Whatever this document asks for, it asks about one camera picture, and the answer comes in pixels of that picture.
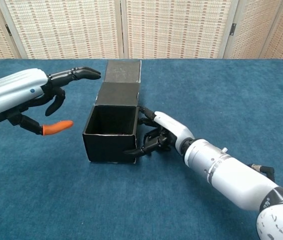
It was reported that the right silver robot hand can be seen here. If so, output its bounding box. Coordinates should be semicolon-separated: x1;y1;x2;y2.
122;106;195;158

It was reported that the blue felt table mat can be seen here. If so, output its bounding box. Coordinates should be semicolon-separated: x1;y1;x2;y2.
0;58;283;240

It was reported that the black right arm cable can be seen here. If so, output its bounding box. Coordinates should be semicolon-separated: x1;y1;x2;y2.
248;163;276;182

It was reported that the black cardboard folding box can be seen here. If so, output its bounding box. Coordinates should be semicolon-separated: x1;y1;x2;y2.
82;59;142;165

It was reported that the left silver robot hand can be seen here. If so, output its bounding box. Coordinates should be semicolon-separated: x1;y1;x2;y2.
0;66;102;137

